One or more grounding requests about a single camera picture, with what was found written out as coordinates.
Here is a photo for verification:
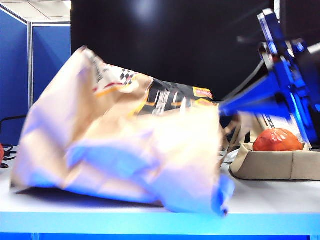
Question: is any grey partition post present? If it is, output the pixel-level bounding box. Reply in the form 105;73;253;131
27;21;35;108

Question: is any black power cable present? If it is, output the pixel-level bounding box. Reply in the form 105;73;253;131
0;114;29;132

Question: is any orange fruit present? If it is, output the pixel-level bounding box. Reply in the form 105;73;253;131
252;128;304;152

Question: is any thin black tangled cable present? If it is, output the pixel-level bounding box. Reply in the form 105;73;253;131
0;144;21;169

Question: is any large black monitor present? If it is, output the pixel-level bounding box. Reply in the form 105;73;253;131
71;0;275;107

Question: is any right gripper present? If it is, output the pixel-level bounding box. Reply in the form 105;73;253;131
219;8;319;146

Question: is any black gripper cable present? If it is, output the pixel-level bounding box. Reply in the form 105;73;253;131
222;59;267;101

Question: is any brown printed paper bag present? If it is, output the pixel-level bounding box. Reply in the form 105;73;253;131
9;46;236;217

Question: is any beige fabric tent-shaped holder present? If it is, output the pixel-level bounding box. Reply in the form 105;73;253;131
222;112;320;181

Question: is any white printed paper card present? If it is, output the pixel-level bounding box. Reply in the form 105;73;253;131
262;114;305;141

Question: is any black monitor with HSO logo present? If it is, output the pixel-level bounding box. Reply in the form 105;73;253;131
279;0;320;148

